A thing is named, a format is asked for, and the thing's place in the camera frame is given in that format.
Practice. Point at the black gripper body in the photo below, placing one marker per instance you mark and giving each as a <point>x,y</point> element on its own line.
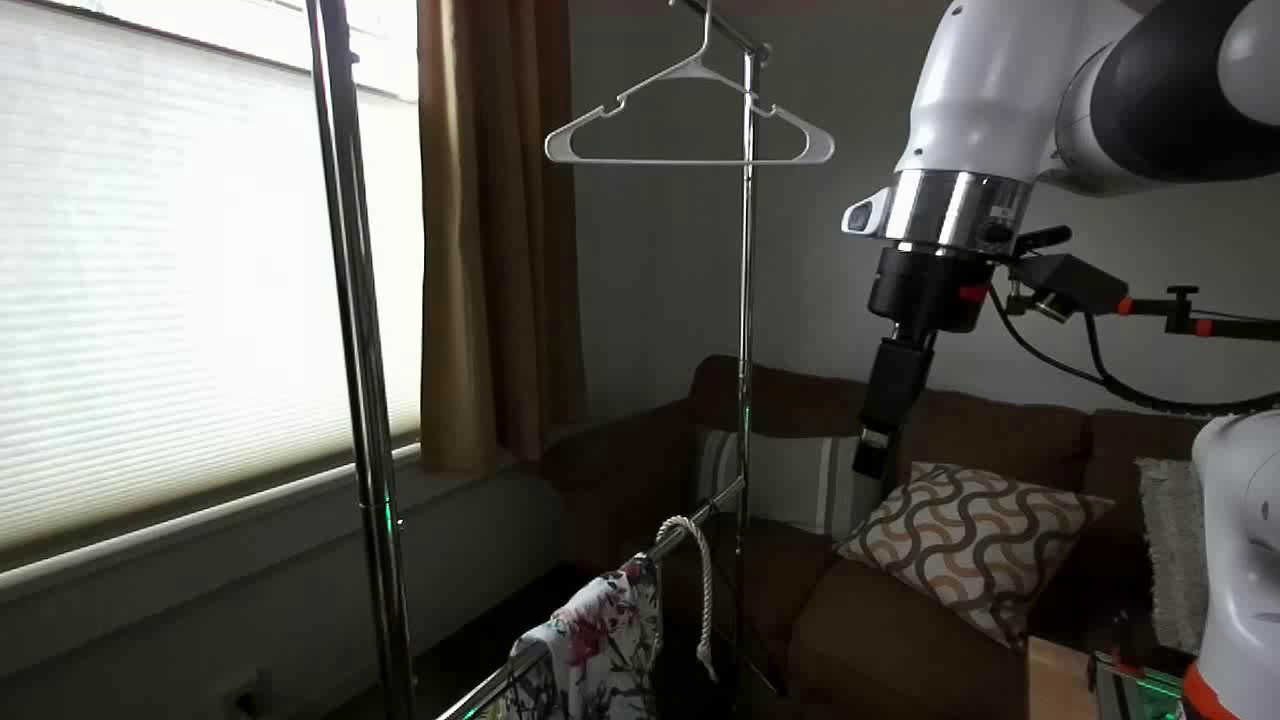
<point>933,292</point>

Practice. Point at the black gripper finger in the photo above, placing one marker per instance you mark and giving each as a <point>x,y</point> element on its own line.
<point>892,389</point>

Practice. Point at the floral white clothing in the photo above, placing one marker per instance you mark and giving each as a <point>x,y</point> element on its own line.
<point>601,651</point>

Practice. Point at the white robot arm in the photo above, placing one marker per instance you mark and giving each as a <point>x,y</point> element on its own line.
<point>1096,96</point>

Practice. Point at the white plastic hanger top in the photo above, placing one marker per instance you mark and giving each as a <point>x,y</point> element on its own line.
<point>705,110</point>

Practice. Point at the chrome clothing rack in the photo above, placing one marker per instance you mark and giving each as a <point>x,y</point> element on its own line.
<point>335,82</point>

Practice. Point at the striped grey cushion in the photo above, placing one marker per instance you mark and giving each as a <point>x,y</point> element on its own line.
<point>796,482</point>

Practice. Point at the patterned beige cushion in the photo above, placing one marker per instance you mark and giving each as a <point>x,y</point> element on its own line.
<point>973,542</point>

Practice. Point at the brown sofa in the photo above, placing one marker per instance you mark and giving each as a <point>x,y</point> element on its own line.
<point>841,638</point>

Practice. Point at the fuzzy white cushion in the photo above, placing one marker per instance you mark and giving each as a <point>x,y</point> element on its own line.
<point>1173,530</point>

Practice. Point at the brown curtain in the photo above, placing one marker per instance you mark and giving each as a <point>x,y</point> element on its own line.
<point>503,367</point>

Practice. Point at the white window blind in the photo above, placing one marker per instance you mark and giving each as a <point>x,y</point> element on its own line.
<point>167,266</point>

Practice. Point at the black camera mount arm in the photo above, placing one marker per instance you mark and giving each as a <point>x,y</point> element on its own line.
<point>1066,287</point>

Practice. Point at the white hanger on lower rail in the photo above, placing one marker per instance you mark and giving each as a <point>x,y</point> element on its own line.
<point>686,574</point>

